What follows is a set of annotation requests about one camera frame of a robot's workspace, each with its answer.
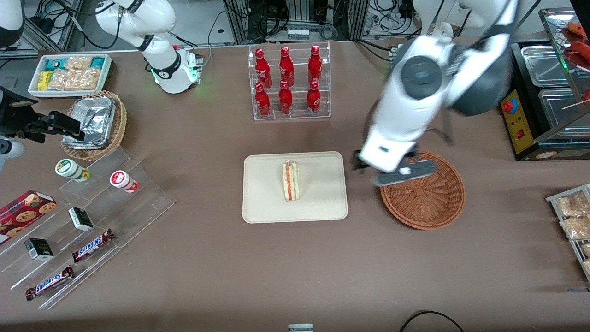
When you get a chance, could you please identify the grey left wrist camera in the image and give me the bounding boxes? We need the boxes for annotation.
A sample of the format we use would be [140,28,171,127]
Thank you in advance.
[372,160,437,187]

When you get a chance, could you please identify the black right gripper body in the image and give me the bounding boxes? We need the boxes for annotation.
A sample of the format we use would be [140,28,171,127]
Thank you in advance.
[0,88,40,139]

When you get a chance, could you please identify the red lid white cup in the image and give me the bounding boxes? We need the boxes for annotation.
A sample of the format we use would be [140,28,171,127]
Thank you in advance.
[109,170,139,194]

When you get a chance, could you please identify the brown round wicker basket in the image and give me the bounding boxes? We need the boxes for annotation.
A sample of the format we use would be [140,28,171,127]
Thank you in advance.
[380,150,465,230]

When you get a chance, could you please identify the white rectangular snack bin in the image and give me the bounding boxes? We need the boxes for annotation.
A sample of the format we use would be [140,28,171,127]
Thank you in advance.
[28,53,113,100]

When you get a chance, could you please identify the black looped cable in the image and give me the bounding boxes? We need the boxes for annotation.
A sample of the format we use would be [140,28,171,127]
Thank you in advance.
[398,309,465,332]

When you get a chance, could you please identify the clear rice cracker bag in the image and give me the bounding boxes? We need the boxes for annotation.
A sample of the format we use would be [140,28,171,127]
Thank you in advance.
[48,68,101,91]
[64,56,93,72]

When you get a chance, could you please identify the triangle sandwich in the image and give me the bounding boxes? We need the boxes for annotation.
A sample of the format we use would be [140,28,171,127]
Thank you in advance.
[282,160,300,202]

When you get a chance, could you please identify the aluminium frame rack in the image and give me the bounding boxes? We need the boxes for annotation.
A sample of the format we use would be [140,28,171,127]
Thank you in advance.
[223,0,370,45]

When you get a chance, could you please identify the stainless steel warmer pan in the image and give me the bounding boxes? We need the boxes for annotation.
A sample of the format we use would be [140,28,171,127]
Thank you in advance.
[520,44,570,89]
[538,87,590,140]

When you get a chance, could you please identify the red cookie box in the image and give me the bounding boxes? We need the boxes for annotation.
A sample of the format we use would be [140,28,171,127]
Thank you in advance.
[0,190,58,245]

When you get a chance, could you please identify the red cola bottle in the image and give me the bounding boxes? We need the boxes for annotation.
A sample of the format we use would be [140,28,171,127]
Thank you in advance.
[278,79,294,115]
[278,46,295,88]
[254,83,271,117]
[254,48,273,89]
[306,80,322,114]
[307,44,323,84]

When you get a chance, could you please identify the tray of packaged crackers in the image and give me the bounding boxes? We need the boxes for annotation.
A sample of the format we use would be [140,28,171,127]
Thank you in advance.
[546,183,590,283]

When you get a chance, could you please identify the small black box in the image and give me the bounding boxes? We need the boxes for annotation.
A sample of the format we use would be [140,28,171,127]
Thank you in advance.
[68,207,94,232]
[24,237,55,261]

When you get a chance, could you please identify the Snickers chocolate bar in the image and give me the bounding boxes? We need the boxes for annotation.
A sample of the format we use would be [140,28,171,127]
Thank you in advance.
[25,265,76,302]
[71,228,116,264]

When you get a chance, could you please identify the stacked aluminium foil containers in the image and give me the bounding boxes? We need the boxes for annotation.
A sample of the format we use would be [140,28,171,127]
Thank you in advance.
[62,95,116,150]

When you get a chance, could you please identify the light tan wicker basket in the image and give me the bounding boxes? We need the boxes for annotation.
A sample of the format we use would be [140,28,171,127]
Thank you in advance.
[61,90,128,162]

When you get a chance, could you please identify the clear acrylic stepped stand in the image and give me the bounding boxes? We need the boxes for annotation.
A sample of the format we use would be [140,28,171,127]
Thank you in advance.
[0,146,175,310]

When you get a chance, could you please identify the clear acrylic bottle rack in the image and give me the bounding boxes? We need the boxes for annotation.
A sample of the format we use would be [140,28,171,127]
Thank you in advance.
[248,41,331,122]

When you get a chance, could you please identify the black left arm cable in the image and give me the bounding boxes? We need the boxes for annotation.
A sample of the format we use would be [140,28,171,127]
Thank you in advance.
[426,111,455,147]

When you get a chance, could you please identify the green lid white cup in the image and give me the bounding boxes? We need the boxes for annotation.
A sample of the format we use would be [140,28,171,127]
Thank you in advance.
[55,158,91,183]

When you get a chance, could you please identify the black yellow food warmer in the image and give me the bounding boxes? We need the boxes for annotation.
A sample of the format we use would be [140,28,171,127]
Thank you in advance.
[500,7,590,162]

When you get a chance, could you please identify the cream plastic tray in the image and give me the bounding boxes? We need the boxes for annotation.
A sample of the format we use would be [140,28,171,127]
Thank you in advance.
[242,151,348,224]

